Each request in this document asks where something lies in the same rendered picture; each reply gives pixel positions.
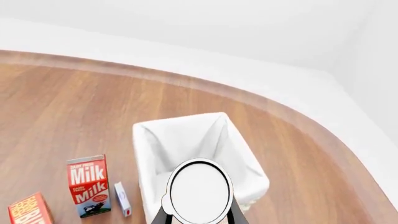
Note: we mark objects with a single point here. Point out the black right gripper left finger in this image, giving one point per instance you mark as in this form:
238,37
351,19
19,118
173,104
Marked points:
160,217

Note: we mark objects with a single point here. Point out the small white printed box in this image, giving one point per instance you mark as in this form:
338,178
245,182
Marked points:
122,198

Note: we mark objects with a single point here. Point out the orange-red printed food box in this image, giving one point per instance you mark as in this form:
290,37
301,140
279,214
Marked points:
29,210

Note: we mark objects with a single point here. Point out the white fabric-lined basket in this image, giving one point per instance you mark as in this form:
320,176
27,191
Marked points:
186,140

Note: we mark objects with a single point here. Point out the red and white milk carton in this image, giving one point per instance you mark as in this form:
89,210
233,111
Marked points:
88,184

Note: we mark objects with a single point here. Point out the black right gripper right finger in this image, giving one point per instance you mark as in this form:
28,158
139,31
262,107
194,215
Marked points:
237,214

